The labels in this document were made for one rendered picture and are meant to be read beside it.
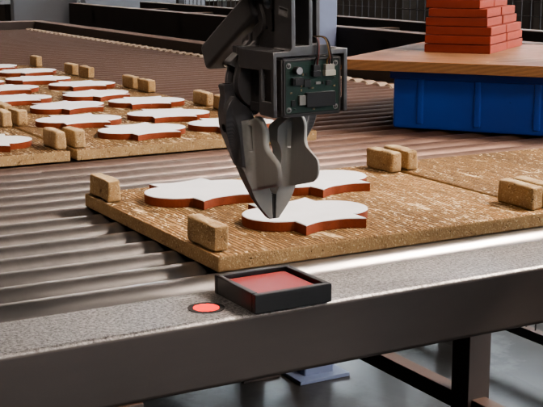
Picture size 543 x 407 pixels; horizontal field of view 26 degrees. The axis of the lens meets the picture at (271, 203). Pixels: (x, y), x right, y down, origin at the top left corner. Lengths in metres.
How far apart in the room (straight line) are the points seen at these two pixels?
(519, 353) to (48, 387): 2.96
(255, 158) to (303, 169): 0.04
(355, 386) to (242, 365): 2.45
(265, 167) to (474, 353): 1.65
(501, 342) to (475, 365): 1.28
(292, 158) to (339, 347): 0.17
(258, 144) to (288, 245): 0.17
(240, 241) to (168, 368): 0.22
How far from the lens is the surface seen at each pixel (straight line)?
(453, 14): 2.20
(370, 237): 1.18
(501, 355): 3.76
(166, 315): 0.99
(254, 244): 1.14
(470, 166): 1.59
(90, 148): 1.74
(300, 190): 1.37
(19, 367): 0.92
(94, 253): 1.20
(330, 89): 0.97
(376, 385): 3.46
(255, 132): 1.00
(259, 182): 1.00
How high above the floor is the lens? 1.21
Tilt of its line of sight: 12 degrees down
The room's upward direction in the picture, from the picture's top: straight up
